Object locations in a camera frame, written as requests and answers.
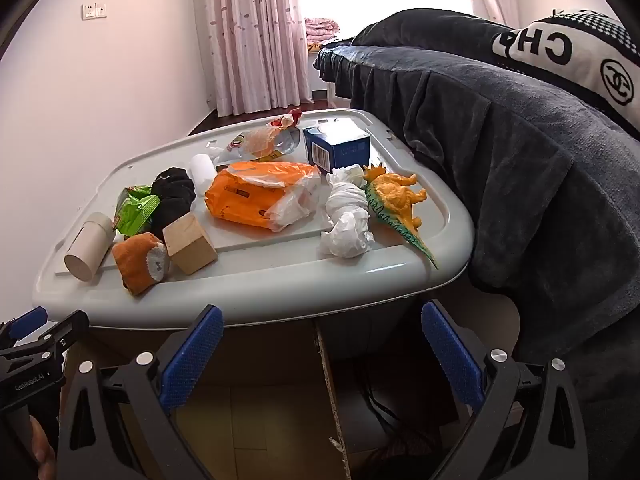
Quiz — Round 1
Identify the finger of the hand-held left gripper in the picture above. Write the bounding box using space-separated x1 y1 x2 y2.
0 310 90 386
0 306 49 347

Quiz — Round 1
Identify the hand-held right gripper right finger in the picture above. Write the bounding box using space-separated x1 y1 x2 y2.
421 300 588 480

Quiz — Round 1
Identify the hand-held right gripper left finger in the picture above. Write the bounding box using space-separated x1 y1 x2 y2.
56 304 224 480

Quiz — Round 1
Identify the brown cardboard box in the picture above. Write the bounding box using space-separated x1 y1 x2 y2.
60 310 481 480

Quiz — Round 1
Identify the cardboard tube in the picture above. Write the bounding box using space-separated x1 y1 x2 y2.
63 211 117 281

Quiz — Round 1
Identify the orange white plush toy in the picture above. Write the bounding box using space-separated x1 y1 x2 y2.
111 232 170 297

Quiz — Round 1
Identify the wooden block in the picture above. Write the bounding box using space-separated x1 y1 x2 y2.
162 211 219 276

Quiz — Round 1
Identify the green snack packet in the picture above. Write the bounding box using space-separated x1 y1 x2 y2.
114 185 161 238

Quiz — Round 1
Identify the white tissue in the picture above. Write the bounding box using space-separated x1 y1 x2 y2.
320 210 376 259

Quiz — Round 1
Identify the black sock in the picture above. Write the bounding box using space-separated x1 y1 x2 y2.
150 166 197 241

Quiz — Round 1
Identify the orange dinosaur toy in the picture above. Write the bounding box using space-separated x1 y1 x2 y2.
362 164 439 271

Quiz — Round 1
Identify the orange plastic bag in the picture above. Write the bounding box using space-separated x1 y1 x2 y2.
203 161 322 233

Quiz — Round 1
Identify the white knotted plastic bag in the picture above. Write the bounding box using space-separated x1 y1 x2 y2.
326 164 372 217

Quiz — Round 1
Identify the person's left hand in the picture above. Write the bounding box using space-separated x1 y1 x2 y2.
29 415 57 478

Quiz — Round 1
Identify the grey plastic bin lid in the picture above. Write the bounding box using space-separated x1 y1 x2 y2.
32 108 475 361

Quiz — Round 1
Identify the white foam roll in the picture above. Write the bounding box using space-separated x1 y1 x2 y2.
190 153 219 197

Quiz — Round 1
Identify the orange printed snack pouch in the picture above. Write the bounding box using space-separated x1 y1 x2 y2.
215 109 306 163

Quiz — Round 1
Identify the dark grey blanket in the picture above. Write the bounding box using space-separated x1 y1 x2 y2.
312 8 640 480

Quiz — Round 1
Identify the blue cardboard carton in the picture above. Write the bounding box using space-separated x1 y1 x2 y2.
303 121 371 173

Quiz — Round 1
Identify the black and white printed pillow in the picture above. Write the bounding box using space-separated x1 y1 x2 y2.
492 8 640 133

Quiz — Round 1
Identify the pink folded quilt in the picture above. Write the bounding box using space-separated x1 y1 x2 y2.
304 16 341 51

